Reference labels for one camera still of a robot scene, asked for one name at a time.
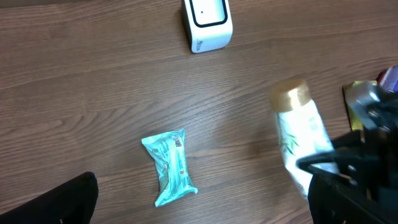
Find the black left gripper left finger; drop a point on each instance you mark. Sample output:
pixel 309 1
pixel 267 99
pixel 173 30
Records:
pixel 72 202

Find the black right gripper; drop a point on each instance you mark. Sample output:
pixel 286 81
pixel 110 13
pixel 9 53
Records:
pixel 367 157

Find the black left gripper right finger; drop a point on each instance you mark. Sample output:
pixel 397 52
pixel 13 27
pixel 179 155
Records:
pixel 331 201

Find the green juice carton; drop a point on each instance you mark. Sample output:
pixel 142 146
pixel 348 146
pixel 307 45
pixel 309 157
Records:
pixel 358 96

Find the white tube gold cap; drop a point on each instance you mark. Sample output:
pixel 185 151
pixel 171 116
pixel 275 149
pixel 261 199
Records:
pixel 300 128

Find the purple pad package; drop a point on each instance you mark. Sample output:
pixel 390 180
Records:
pixel 388 79

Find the teal snack packet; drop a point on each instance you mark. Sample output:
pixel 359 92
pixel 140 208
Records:
pixel 168 152

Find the white barcode scanner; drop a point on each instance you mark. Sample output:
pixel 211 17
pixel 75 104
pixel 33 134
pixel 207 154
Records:
pixel 208 24

